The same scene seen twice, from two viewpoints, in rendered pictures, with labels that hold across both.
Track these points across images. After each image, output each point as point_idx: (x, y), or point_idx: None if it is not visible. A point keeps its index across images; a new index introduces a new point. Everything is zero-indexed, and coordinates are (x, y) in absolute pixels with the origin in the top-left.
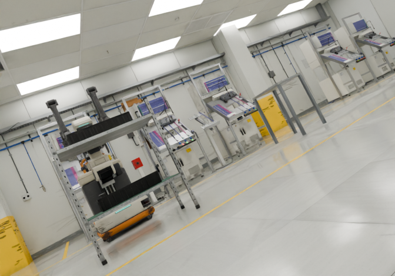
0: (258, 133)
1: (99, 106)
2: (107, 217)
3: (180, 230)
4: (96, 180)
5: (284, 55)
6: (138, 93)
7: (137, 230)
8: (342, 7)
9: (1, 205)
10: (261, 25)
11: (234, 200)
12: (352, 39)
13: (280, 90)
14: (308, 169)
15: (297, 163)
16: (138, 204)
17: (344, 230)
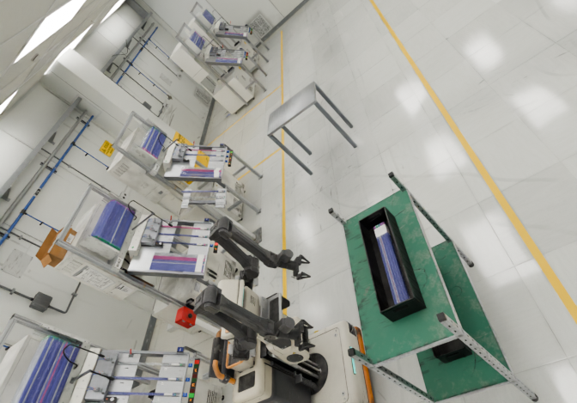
0: (237, 180)
1: (254, 244)
2: (356, 388)
3: (560, 283)
4: (274, 369)
5: (140, 76)
6: (75, 216)
7: (406, 359)
8: None
9: None
10: (87, 40)
11: (537, 220)
12: (212, 35)
13: (319, 109)
14: (565, 150)
15: (509, 158)
16: (352, 338)
17: None
